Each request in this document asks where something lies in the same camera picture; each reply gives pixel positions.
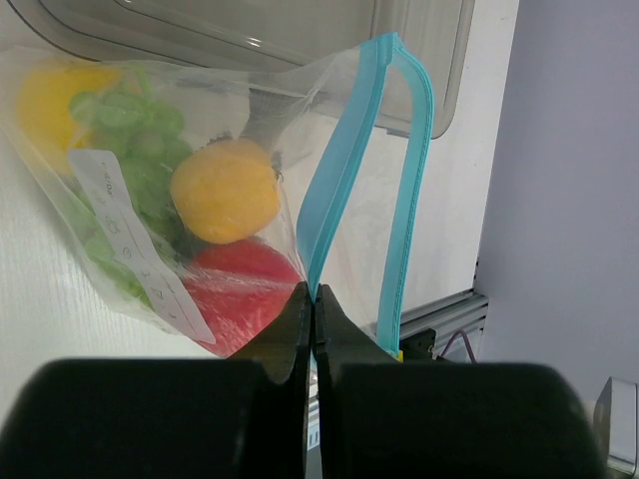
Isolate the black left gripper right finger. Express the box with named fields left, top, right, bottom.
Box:
left=314, top=286, right=606, bottom=478

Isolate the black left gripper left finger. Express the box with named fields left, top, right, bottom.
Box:
left=1, top=283, right=312, bottom=478

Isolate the red toy tomato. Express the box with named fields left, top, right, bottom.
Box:
left=183, top=238, right=303, bottom=357

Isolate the clear zip top bag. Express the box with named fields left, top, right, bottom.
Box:
left=1, top=34, right=434, bottom=357

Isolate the orange toy fruit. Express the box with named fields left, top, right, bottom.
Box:
left=170, top=139, right=281, bottom=244

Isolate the green toy grapes bunch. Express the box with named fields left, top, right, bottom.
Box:
left=62, top=69, right=196, bottom=305

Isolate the grey toy fish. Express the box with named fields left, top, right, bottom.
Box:
left=240, top=89, right=308, bottom=172

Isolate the yellow toy lemon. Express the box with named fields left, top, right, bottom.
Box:
left=15, top=64, right=121, bottom=176

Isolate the clear grey plastic tray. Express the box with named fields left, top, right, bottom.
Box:
left=1, top=1, right=474, bottom=138

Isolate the aluminium mounting rail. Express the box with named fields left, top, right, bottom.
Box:
left=399, top=290, right=488, bottom=363

